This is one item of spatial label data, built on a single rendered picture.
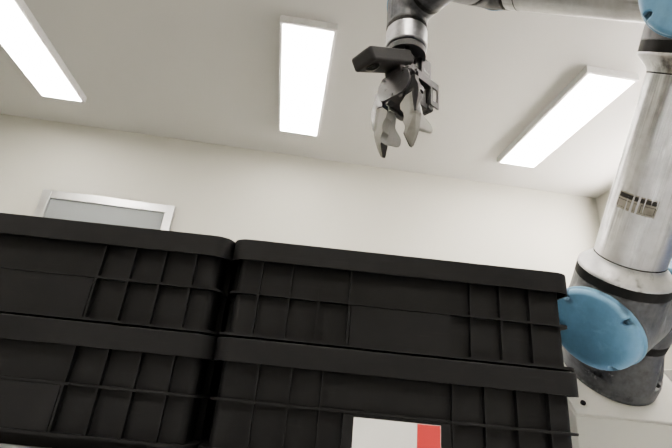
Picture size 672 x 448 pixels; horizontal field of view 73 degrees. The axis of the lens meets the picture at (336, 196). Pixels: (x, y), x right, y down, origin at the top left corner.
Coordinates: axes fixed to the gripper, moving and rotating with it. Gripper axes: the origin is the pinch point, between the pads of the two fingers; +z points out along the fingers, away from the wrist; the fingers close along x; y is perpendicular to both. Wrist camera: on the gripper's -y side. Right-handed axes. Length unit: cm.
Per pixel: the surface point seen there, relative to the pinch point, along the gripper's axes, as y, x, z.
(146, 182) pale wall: 59, 343, -117
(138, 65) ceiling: 8, 255, -164
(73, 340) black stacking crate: -34, 12, 35
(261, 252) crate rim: -20.2, 1.3, 23.3
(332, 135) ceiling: 160, 217, -163
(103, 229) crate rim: -34.5, 12.7, 22.6
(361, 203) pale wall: 215, 234, -124
